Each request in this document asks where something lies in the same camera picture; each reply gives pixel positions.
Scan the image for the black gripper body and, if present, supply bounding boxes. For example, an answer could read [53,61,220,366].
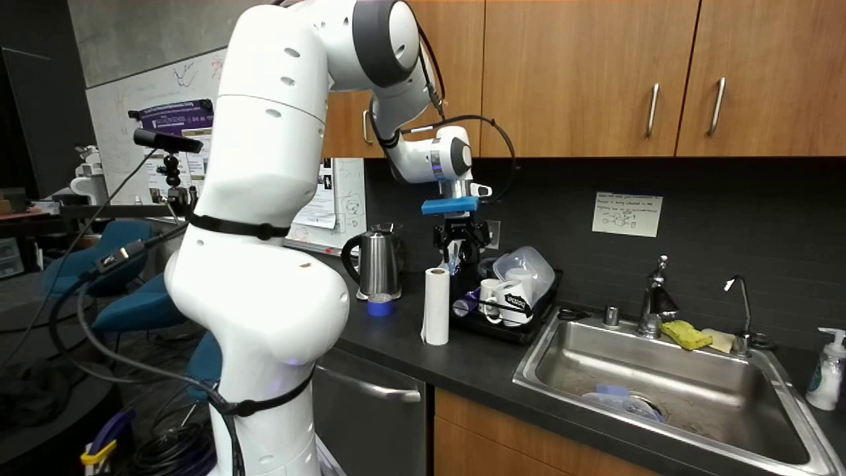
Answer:
[431,213,492,250]

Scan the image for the white paper towel roll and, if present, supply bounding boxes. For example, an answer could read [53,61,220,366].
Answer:
[418,261,452,349]

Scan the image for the white mug with black label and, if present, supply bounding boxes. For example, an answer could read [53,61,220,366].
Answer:
[475,275,512,310]

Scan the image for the purple cup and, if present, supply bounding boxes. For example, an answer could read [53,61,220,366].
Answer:
[448,294,481,320]

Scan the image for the clear plastic food container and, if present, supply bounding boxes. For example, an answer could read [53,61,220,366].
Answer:
[488,242,561,306]

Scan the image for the plain white mug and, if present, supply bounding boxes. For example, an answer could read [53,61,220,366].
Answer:
[481,299,534,328]

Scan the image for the stainless steel electric kettle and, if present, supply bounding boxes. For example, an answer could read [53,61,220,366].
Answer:
[339,221,406,303]

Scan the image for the large white printed poster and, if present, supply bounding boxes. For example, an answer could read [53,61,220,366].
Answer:
[295,180,340,233]

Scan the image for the wooden upper cabinet door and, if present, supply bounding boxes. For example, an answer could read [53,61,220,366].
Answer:
[319,0,488,160]
[479,0,701,159]
[674,0,846,159]

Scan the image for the stainless steel dishwasher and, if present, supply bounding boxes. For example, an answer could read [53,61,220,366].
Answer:
[312,344,434,476]

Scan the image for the chrome main faucet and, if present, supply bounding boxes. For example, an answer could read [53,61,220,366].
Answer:
[633,250,681,339]

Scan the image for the yellow sponge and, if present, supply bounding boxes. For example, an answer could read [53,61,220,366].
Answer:
[657,318,713,352]

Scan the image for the beige sponge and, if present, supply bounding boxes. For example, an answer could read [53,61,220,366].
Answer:
[698,325,741,356]

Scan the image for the stainless steel sink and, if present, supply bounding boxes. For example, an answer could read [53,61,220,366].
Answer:
[509,312,846,476]

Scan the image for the small gooseneck faucet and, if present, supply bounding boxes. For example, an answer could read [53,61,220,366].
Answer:
[722,271,756,355]

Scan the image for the purple printed sign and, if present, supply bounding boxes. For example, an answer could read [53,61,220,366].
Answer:
[126,98,216,134]

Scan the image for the blue chair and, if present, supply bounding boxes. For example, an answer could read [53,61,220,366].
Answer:
[36,216,222,392]

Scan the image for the white whiteboard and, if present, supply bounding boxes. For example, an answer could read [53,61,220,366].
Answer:
[84,46,368,258]

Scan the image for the small white device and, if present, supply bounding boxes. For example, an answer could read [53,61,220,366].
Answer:
[68,143,114,205]

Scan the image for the white soap pump bottle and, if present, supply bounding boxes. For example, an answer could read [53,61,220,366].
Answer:
[803,323,846,413]

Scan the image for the black wire dish rack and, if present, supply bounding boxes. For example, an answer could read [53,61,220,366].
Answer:
[452,291,563,349]

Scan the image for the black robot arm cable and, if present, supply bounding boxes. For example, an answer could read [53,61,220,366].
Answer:
[410,24,524,192]

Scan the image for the white paper wall note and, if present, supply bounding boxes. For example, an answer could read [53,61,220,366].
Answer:
[589,187,665,237]

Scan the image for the steel cabinet handle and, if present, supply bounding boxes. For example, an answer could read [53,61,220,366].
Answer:
[706,74,729,136]
[643,80,661,136]

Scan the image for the black camera on tripod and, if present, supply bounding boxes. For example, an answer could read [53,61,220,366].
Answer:
[130,126,207,216]

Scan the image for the black cable coil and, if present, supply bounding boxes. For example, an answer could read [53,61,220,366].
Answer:
[130,380,220,476]

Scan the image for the thick grey cable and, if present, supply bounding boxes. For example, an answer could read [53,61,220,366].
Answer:
[74,221,226,409]

